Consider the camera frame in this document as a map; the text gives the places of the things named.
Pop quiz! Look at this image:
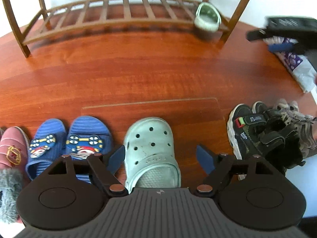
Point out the blue slide slipper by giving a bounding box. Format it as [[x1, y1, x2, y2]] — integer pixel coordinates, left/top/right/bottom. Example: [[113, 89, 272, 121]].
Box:
[[65, 115, 114, 184], [25, 118, 67, 180]]

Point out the mint green clog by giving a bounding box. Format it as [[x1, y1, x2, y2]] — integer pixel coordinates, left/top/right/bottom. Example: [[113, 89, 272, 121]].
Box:
[[194, 2, 222, 32], [124, 117, 181, 193]]

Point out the white purple plastic bag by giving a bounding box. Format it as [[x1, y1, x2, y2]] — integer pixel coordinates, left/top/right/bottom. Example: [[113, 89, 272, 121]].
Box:
[[263, 36, 316, 93]]

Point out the brown wooden shoe rack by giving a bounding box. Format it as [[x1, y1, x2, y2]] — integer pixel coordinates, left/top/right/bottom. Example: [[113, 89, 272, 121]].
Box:
[[0, 0, 261, 59]]

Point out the pink fur slipper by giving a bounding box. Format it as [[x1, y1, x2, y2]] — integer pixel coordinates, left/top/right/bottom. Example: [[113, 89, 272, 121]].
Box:
[[1, 126, 30, 224]]

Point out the black sport sandal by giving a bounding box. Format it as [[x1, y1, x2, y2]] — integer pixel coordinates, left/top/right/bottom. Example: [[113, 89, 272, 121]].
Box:
[[252, 101, 305, 174], [226, 103, 288, 181]]

